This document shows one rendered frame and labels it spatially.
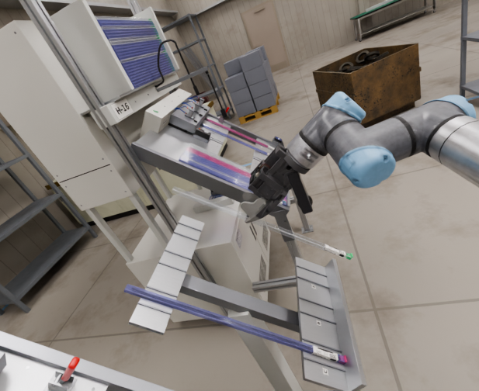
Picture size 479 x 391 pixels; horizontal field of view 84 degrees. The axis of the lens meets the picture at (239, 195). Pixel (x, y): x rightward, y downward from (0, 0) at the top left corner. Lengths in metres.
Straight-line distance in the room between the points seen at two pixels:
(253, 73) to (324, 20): 6.00
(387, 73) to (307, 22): 7.75
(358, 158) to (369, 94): 2.96
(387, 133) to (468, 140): 0.10
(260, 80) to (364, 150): 5.01
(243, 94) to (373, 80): 2.79
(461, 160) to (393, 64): 3.08
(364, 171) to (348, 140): 0.06
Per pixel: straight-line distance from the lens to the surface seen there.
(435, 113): 0.54
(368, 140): 0.49
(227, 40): 11.20
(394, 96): 3.61
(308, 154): 0.56
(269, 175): 0.59
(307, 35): 11.04
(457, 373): 1.55
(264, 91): 5.47
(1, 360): 0.58
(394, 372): 1.52
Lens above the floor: 1.39
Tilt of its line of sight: 28 degrees down
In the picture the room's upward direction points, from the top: 24 degrees counter-clockwise
